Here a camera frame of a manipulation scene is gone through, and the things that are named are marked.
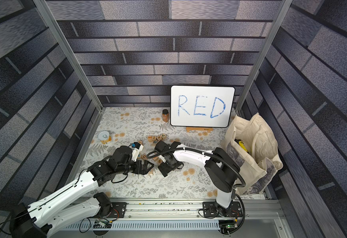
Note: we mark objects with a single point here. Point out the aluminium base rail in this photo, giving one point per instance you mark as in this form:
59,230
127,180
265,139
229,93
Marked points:
167,215

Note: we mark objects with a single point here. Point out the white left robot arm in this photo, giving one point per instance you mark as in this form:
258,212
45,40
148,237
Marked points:
45,217

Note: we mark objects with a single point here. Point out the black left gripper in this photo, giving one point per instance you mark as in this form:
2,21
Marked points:
139,170

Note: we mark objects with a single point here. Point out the wooden block letter E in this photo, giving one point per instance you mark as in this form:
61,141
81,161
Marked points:
159,161

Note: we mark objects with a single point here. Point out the white dry-erase board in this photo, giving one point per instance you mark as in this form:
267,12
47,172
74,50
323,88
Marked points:
201,106

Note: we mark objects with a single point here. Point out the cream canvas tote bag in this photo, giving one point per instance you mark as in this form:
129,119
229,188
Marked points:
253,147

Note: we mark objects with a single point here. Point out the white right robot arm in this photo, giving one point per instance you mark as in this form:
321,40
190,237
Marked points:
220,167

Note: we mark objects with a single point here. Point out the wooden whiteboard stand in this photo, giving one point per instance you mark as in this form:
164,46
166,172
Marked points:
189,129

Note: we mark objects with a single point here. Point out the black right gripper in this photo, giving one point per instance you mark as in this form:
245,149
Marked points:
167,162

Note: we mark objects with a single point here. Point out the brown spice jar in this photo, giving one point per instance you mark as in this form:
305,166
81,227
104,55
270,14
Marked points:
165,115

